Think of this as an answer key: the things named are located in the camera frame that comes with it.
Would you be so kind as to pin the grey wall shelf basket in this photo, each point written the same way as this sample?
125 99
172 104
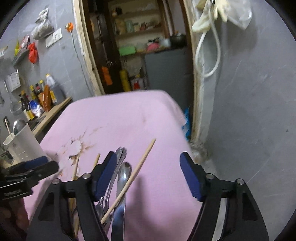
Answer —
22 53

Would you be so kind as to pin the orange wall hook ornament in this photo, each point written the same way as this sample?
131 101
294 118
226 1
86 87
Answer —
69 27

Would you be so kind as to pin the ornate steel spoon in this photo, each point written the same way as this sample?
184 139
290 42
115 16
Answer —
118 222

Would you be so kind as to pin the metal strainer on wall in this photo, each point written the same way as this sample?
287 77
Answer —
15 106

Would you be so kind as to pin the white plastic utensil holder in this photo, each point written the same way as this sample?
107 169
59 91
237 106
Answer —
23 146

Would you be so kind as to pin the grey bag of dried goods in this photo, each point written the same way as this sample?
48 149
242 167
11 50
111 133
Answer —
43 26

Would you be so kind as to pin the dark soy sauce bottle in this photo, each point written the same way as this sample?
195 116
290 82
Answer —
27 105

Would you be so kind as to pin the white blue salt bag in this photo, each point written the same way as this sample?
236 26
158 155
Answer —
36 108

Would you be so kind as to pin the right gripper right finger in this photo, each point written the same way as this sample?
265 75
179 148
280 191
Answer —
195 177

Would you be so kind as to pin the large dark oil jug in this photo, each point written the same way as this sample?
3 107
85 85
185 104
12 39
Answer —
56 92

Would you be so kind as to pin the pink floral tablecloth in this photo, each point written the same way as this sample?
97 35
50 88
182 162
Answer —
159 204

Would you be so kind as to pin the white wall socket panel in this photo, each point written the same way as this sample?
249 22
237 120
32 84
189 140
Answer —
53 38

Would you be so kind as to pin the green box on shelf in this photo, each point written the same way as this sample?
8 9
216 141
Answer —
127 50

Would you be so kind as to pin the steel fork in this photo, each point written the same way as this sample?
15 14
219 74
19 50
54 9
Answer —
103 204

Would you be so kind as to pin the dark grey cabinet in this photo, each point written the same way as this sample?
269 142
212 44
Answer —
172 72

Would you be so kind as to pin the clear plastic bag on wall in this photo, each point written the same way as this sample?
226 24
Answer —
239 13

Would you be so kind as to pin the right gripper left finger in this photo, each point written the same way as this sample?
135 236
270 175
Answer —
102 174

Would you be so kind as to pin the steel ladle in holder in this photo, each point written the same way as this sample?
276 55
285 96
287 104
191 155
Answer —
18 125

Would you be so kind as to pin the red plastic bag on wall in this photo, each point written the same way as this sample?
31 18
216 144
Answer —
33 53

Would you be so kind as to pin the orange spice packet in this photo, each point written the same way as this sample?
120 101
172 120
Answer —
45 99

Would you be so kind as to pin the white rubber gloves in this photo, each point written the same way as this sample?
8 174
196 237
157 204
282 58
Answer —
210 12

